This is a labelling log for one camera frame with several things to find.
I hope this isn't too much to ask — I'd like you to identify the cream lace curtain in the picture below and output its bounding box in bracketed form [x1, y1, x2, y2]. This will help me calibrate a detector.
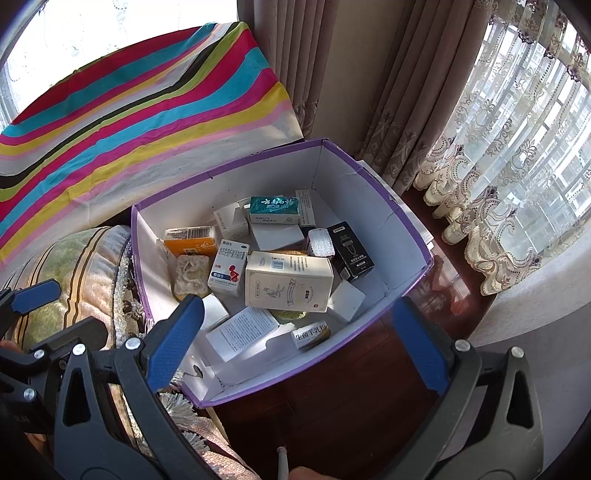
[413, 0, 591, 296]

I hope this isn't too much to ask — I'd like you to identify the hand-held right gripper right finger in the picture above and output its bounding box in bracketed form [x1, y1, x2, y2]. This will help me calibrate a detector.
[390, 296, 546, 480]

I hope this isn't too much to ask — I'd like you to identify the silver sponge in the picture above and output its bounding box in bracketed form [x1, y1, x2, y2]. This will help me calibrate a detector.
[307, 227, 335, 258]

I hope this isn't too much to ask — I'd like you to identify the purple cardboard box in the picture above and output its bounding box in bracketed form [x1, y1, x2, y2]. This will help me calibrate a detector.
[130, 137, 435, 409]

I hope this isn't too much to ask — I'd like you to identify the small teal box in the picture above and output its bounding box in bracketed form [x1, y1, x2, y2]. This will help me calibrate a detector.
[249, 196, 302, 225]

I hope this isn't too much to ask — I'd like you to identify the black product box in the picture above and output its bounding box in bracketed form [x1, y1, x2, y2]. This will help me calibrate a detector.
[327, 222, 376, 283]

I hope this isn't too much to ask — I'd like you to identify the small white box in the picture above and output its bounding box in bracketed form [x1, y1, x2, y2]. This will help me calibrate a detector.
[328, 279, 366, 324]
[213, 202, 250, 241]
[198, 293, 230, 330]
[252, 224, 303, 252]

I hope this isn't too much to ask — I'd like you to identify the orange and white box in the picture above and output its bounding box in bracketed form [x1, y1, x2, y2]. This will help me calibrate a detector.
[164, 225, 219, 258]

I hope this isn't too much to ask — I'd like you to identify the white box with printed text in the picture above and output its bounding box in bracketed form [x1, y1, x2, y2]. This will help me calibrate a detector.
[205, 306, 280, 362]

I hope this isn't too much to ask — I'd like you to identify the grey box with figure print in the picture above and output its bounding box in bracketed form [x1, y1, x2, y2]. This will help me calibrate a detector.
[245, 250, 334, 313]

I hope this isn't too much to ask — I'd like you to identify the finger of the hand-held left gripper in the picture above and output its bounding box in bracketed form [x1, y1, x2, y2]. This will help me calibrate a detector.
[18, 316, 109, 365]
[0, 280, 62, 328]

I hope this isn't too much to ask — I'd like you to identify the red blue white medicine box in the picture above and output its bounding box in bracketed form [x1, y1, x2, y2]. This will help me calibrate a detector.
[208, 240, 250, 298]

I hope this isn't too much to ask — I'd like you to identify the round green sponge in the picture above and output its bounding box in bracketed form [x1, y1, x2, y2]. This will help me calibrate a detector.
[270, 308, 309, 324]

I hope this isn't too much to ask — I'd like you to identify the multicolour striped cloth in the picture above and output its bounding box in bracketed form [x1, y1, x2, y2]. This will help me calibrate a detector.
[0, 21, 305, 273]

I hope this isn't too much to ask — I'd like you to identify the striped velvet cushion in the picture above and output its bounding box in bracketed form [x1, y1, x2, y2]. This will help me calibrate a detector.
[0, 224, 259, 480]

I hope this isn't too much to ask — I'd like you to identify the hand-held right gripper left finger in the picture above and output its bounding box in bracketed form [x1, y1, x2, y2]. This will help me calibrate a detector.
[53, 295, 206, 480]

